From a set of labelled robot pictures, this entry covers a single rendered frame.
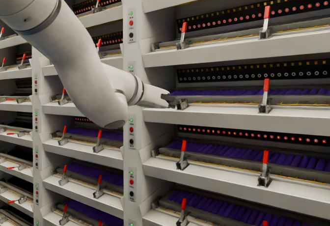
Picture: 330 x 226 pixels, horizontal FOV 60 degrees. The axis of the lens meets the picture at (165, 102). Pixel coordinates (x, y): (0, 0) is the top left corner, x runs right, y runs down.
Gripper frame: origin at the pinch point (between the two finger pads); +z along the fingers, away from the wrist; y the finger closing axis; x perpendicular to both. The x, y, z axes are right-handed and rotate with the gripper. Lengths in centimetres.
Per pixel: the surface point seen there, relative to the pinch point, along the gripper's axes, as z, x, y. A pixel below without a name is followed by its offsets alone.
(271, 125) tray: 6.8, -4.2, 29.0
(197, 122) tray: 7.0, -4.6, 6.5
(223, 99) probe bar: 11.0, 3.1, 12.3
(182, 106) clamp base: 6.0, -0.1, 1.0
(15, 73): 2, 15, -115
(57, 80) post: 11, 12, -86
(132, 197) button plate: 11.8, -33.2, -20.4
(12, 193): 21, -56, -131
